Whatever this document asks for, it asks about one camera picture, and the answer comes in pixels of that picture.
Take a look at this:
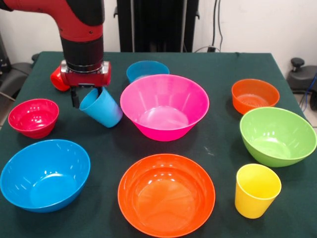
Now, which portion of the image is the yellow cup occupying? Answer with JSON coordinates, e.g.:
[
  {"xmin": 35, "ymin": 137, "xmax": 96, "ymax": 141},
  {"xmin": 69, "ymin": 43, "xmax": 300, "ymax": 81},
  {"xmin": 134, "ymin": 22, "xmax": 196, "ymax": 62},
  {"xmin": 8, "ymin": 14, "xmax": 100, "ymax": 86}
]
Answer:
[{"xmin": 234, "ymin": 163, "xmax": 282, "ymax": 219}]

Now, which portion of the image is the blue cup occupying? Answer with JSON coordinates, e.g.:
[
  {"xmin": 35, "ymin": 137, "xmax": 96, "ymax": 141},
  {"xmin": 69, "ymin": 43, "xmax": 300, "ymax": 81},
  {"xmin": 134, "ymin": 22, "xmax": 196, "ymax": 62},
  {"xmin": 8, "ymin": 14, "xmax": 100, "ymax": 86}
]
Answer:
[{"xmin": 79, "ymin": 86, "xmax": 124, "ymax": 128}]

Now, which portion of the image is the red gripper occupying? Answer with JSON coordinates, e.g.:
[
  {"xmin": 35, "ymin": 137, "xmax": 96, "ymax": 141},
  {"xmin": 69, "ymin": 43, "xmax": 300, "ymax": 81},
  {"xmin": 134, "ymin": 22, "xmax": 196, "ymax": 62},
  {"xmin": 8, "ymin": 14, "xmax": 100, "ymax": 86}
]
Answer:
[{"xmin": 60, "ymin": 60, "xmax": 112, "ymax": 109}]

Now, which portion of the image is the green bowl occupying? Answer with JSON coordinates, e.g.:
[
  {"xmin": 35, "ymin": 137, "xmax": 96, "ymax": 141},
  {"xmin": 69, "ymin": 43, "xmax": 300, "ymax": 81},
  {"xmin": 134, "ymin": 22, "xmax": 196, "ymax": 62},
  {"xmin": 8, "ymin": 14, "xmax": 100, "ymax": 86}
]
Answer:
[{"xmin": 239, "ymin": 107, "xmax": 317, "ymax": 168}]

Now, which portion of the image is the small crimson bowl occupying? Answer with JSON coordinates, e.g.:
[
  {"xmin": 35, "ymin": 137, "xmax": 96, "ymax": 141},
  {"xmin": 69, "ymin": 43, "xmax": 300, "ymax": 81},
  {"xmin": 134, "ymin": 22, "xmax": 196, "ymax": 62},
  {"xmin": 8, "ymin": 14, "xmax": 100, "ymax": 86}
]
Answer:
[{"xmin": 7, "ymin": 98, "xmax": 60, "ymax": 139}]

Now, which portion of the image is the small orange bowl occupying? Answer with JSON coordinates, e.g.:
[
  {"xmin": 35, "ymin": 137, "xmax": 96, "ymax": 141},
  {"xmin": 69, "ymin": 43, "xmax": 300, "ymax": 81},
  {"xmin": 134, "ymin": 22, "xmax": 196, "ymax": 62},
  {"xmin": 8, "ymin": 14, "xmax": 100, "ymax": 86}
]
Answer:
[{"xmin": 231, "ymin": 78, "xmax": 280, "ymax": 116}]

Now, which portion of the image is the black hanging cable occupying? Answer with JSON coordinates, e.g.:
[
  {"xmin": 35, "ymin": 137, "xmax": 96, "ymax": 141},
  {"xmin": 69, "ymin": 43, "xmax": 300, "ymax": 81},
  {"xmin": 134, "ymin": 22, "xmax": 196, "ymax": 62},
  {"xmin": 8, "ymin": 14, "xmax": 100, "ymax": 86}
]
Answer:
[{"xmin": 207, "ymin": 0, "xmax": 224, "ymax": 53}]

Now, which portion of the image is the dark green tablecloth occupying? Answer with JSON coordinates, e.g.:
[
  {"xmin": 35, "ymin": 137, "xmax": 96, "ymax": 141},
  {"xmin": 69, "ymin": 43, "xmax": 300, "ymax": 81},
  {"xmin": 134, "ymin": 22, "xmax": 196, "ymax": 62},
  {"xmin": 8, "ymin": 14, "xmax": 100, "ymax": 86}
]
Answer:
[{"xmin": 0, "ymin": 51, "xmax": 317, "ymax": 238}]

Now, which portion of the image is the large orange bowl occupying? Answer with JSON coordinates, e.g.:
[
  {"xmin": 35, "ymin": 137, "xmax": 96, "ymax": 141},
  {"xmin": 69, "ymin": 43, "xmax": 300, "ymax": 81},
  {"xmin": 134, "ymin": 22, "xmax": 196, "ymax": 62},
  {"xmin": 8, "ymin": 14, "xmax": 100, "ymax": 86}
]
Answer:
[{"xmin": 117, "ymin": 153, "xmax": 216, "ymax": 238}]

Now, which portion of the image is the blue cable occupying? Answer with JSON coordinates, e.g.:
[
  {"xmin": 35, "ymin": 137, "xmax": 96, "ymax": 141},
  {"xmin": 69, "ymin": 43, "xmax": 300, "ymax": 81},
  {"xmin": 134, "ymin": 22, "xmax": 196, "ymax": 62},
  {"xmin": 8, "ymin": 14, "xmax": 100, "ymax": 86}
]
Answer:
[{"xmin": 300, "ymin": 73, "xmax": 317, "ymax": 111}]

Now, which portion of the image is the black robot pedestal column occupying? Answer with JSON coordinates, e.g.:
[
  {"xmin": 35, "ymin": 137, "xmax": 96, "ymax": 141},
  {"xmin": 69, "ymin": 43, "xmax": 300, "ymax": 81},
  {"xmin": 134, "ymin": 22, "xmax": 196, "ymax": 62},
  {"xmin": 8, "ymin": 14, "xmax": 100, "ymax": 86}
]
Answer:
[{"xmin": 113, "ymin": 0, "xmax": 200, "ymax": 53}]

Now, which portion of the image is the small blue bowl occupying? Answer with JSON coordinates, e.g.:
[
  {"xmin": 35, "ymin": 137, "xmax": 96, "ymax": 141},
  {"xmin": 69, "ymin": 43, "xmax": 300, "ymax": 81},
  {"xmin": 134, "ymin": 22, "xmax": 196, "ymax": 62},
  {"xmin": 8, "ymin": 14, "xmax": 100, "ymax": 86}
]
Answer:
[{"xmin": 126, "ymin": 60, "xmax": 170, "ymax": 84}]

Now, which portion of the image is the large blue bowl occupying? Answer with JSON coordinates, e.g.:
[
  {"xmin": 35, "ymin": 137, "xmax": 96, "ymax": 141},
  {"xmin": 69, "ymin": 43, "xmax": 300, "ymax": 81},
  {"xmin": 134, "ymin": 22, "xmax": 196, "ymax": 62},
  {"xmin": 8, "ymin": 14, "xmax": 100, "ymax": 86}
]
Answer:
[{"xmin": 0, "ymin": 139, "xmax": 91, "ymax": 213}]

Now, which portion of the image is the red cup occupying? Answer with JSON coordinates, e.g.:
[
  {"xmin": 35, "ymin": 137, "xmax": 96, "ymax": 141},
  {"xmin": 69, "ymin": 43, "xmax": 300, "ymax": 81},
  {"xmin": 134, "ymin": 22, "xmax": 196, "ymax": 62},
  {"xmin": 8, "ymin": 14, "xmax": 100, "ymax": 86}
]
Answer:
[{"xmin": 50, "ymin": 65, "xmax": 71, "ymax": 92}]

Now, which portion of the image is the black pedestal leg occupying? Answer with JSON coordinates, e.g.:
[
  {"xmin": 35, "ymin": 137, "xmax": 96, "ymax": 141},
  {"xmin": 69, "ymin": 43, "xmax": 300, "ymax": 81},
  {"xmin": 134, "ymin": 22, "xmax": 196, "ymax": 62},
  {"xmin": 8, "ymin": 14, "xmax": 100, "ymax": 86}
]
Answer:
[
  {"xmin": 0, "ymin": 53, "xmax": 40, "ymax": 100},
  {"xmin": 286, "ymin": 58, "xmax": 317, "ymax": 111}
]

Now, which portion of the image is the large pink bowl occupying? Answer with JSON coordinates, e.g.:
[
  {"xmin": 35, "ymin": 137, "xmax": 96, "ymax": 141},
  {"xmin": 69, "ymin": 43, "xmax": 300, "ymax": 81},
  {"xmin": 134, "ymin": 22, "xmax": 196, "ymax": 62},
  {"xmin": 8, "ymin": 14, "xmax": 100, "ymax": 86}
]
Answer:
[{"xmin": 120, "ymin": 73, "xmax": 211, "ymax": 142}]

